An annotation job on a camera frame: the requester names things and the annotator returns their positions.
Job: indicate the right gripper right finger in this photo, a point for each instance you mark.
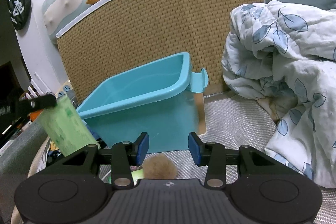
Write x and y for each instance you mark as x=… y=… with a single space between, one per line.
x=216 y=157

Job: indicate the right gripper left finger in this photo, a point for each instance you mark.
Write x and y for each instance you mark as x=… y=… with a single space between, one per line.
x=87 y=161

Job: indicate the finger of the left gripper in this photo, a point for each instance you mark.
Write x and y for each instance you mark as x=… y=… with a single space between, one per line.
x=35 y=104

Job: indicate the green tissue pack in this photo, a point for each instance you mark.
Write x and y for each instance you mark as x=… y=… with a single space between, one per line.
x=65 y=128

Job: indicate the brown plush keychain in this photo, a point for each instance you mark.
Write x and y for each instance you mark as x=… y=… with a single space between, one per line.
x=159 y=167

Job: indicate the white router with antennas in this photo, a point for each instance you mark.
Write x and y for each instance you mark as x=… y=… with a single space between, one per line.
x=37 y=88

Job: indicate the black clothing pile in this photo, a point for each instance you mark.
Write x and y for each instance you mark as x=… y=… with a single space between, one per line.
x=53 y=157

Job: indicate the white power strip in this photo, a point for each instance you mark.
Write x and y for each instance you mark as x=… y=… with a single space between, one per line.
x=66 y=89

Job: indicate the teal plastic storage bin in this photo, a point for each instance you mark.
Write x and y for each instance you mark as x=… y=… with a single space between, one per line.
x=157 y=98

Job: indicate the light blue penguin pillow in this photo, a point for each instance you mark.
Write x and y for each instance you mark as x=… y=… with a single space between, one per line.
x=58 y=13

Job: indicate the floral white blue quilt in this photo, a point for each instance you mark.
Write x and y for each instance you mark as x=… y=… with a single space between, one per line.
x=283 y=56

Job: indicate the woven rattan headboard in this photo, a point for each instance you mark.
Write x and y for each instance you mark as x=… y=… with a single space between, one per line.
x=114 y=36

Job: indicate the pink plush keychain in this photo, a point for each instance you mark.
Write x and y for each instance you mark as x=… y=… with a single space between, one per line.
x=134 y=168

